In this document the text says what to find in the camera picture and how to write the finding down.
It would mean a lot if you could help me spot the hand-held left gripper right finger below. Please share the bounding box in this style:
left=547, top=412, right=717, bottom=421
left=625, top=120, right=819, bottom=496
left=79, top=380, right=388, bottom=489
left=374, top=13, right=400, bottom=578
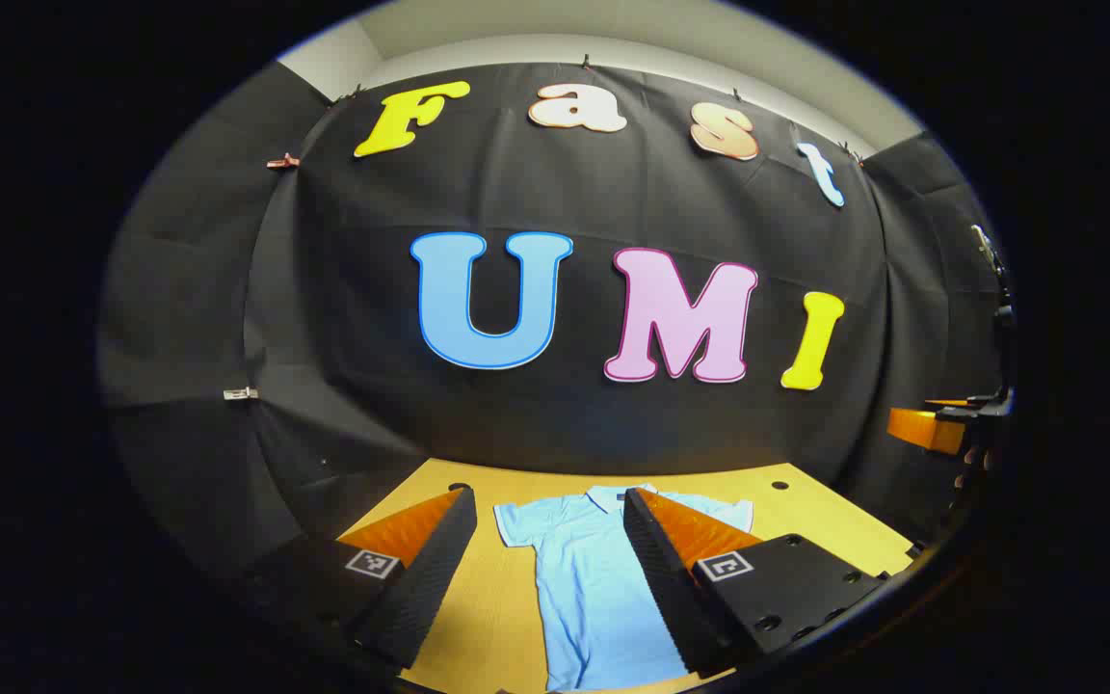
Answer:
left=622, top=486, right=891, bottom=679

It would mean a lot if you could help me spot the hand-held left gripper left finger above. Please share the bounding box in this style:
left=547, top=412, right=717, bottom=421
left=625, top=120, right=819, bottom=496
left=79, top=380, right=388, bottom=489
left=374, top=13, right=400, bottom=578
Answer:
left=249, top=485, right=479, bottom=673

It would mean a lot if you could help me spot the light blue T-shirt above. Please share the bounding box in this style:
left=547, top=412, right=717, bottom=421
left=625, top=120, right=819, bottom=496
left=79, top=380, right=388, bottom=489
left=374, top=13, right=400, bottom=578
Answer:
left=493, top=484, right=756, bottom=692

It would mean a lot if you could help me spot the black backdrop cloth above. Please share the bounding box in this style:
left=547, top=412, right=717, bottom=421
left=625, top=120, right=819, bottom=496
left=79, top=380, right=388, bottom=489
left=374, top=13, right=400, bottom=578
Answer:
left=97, top=60, right=1009, bottom=579

